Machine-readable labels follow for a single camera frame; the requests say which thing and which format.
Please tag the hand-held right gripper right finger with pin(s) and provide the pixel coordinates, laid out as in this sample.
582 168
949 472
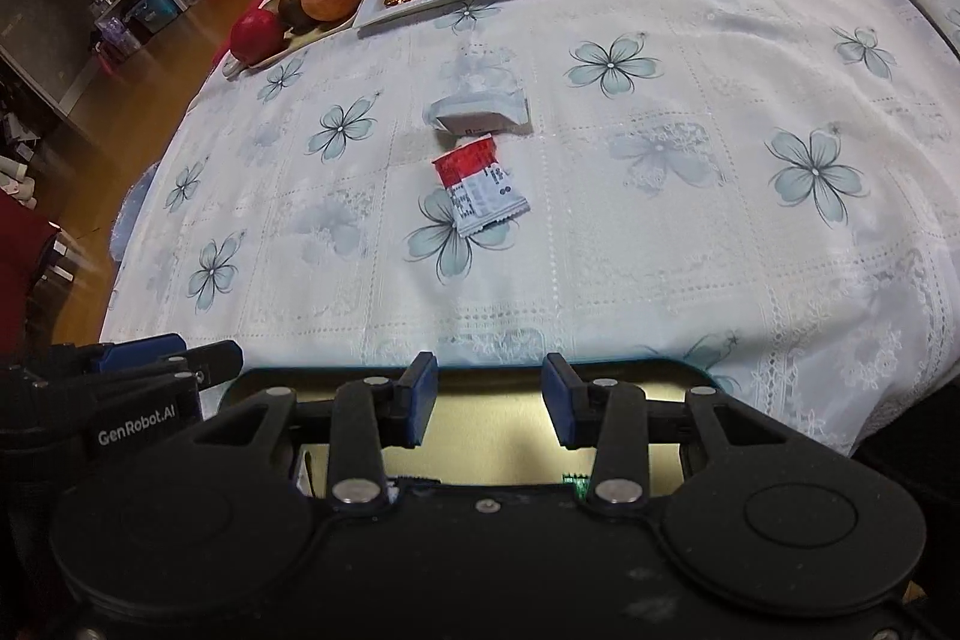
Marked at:
559 400

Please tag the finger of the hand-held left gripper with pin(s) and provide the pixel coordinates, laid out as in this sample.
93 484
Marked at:
146 351
217 364

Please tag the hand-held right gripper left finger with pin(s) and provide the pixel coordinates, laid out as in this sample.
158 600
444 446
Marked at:
421 396

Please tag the gold metal tin tray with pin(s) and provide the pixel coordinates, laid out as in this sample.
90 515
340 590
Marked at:
487 452

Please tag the red white snack packet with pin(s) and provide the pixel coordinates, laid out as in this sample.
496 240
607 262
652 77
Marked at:
480 190

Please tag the white grey snack packet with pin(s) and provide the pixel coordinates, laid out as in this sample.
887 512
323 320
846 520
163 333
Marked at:
480 111

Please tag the dark red cloth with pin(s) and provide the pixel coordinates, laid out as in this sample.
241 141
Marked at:
22 257

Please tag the wooden fruit board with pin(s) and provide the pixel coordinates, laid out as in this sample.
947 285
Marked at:
300 40

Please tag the blue storage bin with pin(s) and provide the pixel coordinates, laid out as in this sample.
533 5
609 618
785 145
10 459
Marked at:
150 10

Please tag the dark round fruit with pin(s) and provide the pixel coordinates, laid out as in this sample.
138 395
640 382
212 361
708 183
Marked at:
292 8

